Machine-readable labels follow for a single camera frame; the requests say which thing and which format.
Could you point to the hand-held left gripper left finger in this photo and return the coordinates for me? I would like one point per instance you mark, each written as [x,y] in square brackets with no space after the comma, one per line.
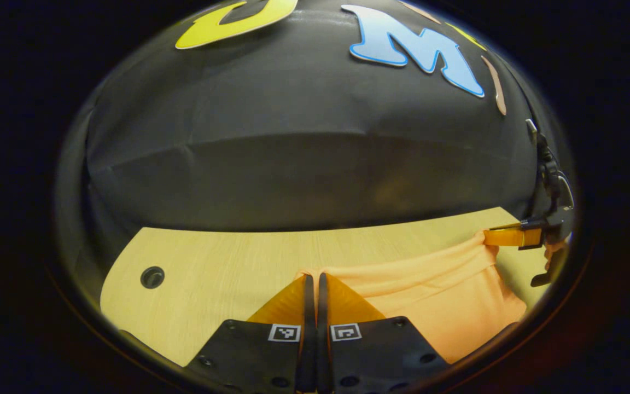
[308,339]

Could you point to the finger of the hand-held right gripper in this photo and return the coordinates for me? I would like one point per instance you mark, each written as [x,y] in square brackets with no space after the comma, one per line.
[512,238]
[531,223]

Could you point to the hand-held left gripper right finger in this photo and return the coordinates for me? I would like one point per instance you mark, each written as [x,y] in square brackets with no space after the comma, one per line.
[323,339]

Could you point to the black backdrop cloth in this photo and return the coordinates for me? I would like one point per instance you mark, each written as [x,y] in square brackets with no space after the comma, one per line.
[293,164]

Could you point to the orange T-shirt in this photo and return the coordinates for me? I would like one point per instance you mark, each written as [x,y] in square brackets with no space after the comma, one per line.
[446,306]

